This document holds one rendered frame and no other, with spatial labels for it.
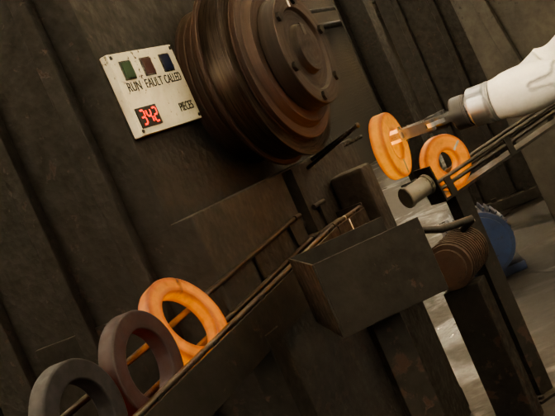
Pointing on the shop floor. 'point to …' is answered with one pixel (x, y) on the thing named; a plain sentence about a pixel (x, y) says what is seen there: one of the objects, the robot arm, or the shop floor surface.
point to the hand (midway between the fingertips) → (388, 139)
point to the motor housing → (484, 324)
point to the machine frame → (149, 218)
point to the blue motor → (500, 238)
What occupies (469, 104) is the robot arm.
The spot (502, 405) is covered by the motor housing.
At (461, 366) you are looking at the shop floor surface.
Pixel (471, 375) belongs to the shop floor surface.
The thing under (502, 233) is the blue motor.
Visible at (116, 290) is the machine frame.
